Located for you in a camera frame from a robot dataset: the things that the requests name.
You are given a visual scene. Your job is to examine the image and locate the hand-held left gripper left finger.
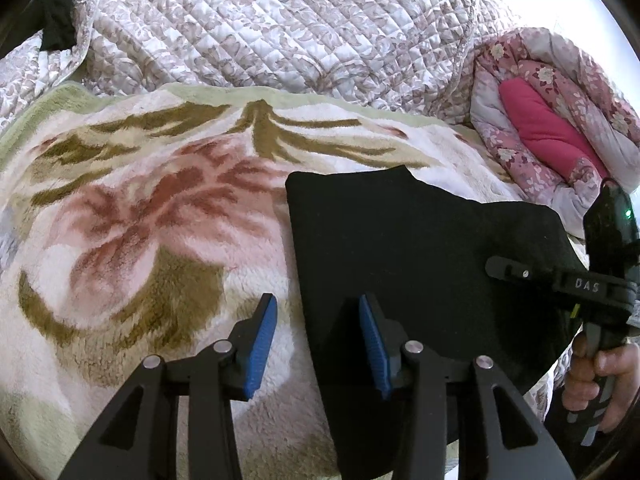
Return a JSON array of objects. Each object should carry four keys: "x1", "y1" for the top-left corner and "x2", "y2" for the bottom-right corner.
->
[{"x1": 59, "y1": 292, "x2": 278, "y2": 480}]

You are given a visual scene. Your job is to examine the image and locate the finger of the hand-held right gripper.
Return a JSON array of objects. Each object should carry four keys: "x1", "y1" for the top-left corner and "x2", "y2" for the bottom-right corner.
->
[{"x1": 486, "y1": 255, "x2": 558, "y2": 291}]

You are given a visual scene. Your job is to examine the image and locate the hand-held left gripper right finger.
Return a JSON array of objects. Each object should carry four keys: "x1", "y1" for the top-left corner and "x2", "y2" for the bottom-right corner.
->
[{"x1": 359, "y1": 294, "x2": 576, "y2": 480}]

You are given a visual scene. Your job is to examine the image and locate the black pants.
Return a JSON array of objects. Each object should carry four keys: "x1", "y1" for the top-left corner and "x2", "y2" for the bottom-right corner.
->
[{"x1": 284, "y1": 167, "x2": 591, "y2": 480}]

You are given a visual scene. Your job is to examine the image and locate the person's right hand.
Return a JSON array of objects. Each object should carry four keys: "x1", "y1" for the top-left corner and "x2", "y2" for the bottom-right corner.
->
[{"x1": 562, "y1": 344, "x2": 636, "y2": 432}]

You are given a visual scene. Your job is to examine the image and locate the magenta cushion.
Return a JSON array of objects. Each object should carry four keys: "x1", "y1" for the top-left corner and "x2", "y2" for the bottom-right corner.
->
[{"x1": 499, "y1": 78, "x2": 608, "y2": 183}]

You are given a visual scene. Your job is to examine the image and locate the pink floral comforter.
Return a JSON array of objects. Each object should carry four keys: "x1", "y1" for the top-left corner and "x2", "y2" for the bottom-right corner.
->
[{"x1": 470, "y1": 27, "x2": 640, "y2": 226}]

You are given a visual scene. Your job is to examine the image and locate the floral fleece blanket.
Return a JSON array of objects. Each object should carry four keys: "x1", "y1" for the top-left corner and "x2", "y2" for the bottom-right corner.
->
[{"x1": 0, "y1": 82, "x2": 566, "y2": 480}]

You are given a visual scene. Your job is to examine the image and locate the quilted floral bedspread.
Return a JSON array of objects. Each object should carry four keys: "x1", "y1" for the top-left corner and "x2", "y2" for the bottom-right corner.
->
[{"x1": 0, "y1": 0, "x2": 506, "y2": 126}]

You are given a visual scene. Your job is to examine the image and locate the dark cloth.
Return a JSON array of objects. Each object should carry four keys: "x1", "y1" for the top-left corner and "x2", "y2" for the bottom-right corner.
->
[{"x1": 40, "y1": 0, "x2": 76, "y2": 51}]

